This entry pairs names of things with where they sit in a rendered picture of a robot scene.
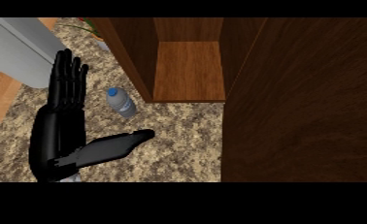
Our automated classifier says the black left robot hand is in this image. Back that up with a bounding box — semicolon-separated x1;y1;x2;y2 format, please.
27;48;157;183

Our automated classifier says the brown wooden cabinet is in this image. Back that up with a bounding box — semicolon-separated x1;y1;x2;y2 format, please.
88;17;270;104

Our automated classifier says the green potted plant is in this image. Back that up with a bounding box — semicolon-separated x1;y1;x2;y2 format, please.
57;17;113;52

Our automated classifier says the clear water bottle blue cap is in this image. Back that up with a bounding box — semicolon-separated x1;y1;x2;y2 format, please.
106;87;140;119

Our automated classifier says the grey appliance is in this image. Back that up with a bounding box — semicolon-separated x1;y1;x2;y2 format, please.
0;17;70;89

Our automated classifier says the dark brown cabinet door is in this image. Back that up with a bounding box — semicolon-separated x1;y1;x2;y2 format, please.
219;17;367;183

